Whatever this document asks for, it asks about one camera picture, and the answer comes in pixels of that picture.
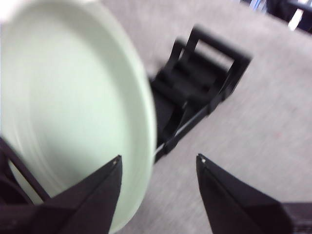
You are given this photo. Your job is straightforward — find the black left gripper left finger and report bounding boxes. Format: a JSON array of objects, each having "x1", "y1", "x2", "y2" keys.
[{"x1": 0, "y1": 154, "x2": 123, "y2": 234}]

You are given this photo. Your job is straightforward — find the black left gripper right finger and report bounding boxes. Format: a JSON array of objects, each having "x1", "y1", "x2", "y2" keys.
[{"x1": 195, "y1": 153, "x2": 312, "y2": 234}]

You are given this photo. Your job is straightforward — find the black plate rack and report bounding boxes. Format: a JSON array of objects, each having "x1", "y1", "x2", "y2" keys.
[{"x1": 0, "y1": 23, "x2": 254, "y2": 206}]

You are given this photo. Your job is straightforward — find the green round plate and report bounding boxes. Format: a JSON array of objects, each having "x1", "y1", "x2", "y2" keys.
[{"x1": 0, "y1": 0, "x2": 157, "y2": 233}]

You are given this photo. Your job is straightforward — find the black background furniture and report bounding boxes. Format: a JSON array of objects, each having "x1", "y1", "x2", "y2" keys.
[{"x1": 243, "y1": 0, "x2": 312, "y2": 33}]

